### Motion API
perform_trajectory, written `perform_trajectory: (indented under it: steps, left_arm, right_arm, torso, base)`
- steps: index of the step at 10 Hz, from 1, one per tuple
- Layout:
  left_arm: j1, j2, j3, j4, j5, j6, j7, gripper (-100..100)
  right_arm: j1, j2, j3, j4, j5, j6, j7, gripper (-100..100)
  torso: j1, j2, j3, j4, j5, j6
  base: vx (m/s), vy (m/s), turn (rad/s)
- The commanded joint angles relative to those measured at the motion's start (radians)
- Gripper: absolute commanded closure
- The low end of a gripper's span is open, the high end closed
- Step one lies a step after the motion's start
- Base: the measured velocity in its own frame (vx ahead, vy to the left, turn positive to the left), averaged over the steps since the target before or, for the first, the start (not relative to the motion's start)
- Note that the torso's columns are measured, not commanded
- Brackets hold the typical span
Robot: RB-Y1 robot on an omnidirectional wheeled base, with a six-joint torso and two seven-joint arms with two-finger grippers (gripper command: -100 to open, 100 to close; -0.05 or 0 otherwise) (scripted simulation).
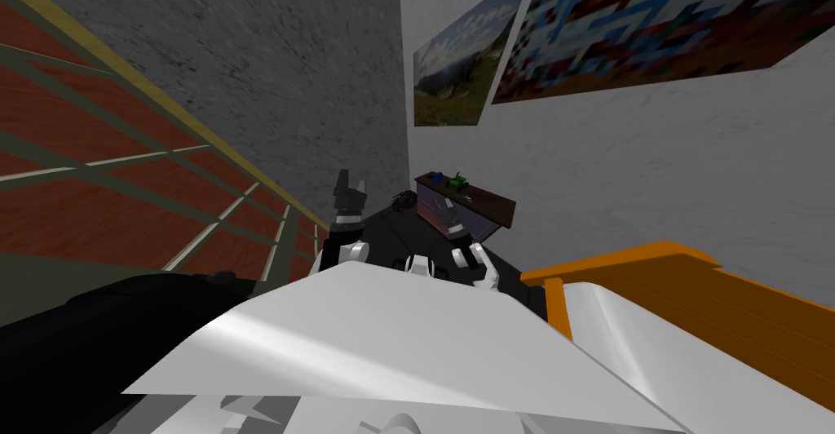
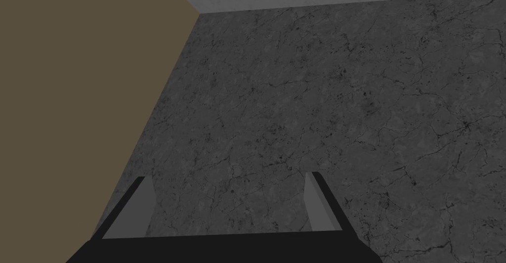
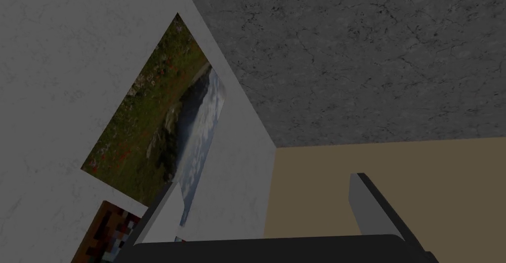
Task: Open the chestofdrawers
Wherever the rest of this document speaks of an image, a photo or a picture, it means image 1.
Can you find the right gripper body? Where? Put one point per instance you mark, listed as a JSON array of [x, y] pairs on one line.
[[453, 224]]

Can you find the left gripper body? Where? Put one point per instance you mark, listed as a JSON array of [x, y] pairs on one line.
[[349, 202]]

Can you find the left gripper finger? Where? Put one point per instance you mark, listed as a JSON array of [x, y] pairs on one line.
[[361, 188], [343, 181]]

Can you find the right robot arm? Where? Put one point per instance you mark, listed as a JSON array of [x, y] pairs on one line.
[[486, 277]]

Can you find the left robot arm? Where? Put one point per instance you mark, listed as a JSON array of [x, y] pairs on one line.
[[98, 356]]

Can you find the dark brown sideboard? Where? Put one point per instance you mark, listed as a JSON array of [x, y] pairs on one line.
[[486, 202]]

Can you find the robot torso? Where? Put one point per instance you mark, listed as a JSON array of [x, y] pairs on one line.
[[391, 342]]

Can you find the landscape picture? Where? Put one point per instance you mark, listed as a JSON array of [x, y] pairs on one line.
[[456, 62]]

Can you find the colourful mosaic picture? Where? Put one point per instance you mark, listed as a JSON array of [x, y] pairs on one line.
[[652, 23]]

